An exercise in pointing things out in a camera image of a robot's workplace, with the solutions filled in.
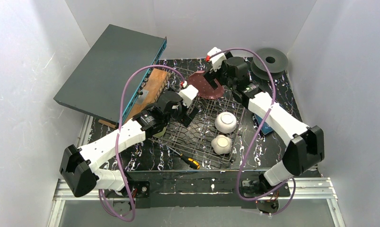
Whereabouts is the pink polka dot plate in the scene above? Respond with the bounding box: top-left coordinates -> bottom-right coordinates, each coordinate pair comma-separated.
187,71 -> 224,100

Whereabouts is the pink patterned bowl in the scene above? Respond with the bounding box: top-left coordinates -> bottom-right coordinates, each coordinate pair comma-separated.
214,112 -> 237,134

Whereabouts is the white flower shaped bowl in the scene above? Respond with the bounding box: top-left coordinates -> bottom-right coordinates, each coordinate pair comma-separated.
211,135 -> 232,155

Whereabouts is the dark blue plate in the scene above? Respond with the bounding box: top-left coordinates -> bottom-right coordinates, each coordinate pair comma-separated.
254,114 -> 273,136

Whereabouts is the light green ceramic mug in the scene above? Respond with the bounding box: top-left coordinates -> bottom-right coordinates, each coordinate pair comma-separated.
153,127 -> 167,138

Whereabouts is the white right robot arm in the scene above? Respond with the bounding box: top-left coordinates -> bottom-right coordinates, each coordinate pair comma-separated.
204,54 -> 325,201

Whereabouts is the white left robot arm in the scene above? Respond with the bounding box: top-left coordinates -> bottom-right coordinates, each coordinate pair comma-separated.
60,85 -> 199,197

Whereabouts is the black filament spool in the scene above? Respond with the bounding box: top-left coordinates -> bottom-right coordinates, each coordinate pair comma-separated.
250,47 -> 289,80

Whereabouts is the yellow black screwdriver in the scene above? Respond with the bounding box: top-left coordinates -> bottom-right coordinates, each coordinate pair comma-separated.
171,149 -> 200,170

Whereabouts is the dark grey flat box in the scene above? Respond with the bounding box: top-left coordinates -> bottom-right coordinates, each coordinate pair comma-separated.
53,24 -> 167,123

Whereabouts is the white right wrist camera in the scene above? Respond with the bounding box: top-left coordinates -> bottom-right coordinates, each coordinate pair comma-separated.
205,47 -> 227,72

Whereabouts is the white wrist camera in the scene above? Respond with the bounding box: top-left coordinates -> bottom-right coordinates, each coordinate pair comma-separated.
178,81 -> 198,108
205,47 -> 227,72

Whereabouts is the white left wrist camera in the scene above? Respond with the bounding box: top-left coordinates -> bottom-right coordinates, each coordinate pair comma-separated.
178,81 -> 198,108

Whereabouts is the wooden board with bracket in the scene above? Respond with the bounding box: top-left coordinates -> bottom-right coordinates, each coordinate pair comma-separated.
98,68 -> 171,129

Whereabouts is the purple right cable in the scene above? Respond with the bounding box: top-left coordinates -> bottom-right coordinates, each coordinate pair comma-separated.
208,47 -> 297,217

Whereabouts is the purple cable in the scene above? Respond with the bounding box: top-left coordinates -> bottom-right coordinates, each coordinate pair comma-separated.
98,65 -> 189,222
208,47 -> 297,217

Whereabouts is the grey wire dish rack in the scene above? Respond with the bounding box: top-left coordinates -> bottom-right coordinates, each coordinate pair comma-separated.
144,89 -> 246,170

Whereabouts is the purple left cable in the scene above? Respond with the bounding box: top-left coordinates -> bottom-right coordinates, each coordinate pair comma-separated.
98,65 -> 189,222

